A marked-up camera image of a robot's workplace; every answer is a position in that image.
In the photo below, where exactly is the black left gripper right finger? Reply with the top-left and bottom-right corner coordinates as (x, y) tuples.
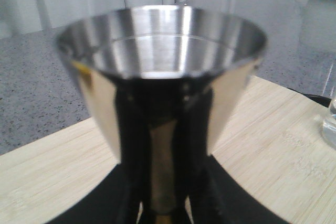
(173, 89), (245, 223)

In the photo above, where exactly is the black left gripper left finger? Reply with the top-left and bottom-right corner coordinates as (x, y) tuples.
(89, 87), (153, 224)

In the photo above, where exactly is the steel double jigger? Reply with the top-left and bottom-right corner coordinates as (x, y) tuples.
(55, 5), (267, 223)

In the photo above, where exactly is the clear glass beaker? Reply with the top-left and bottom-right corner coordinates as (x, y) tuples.
(316, 96), (335, 149)

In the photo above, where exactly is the light wooden cutting board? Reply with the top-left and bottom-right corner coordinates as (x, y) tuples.
(0, 74), (336, 224)

